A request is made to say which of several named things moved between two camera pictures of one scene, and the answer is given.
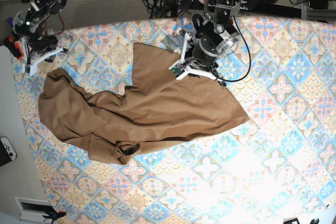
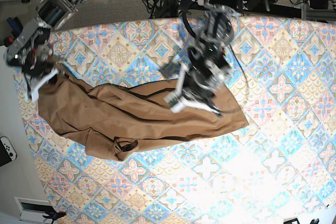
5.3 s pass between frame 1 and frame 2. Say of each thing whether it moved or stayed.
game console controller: stayed
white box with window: stayed
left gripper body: moved
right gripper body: moved
